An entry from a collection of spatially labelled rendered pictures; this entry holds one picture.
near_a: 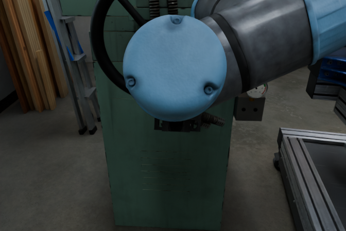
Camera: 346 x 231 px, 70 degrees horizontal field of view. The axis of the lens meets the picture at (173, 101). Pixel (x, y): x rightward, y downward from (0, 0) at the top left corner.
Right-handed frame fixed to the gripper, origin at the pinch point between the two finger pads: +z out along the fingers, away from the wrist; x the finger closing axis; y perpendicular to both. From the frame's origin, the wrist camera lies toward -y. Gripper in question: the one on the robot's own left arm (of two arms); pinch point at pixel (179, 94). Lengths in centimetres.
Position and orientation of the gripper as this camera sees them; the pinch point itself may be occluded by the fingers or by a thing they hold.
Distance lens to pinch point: 52.1
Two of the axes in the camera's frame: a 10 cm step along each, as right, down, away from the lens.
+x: 10.0, 0.3, -0.5
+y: -0.4, 9.9, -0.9
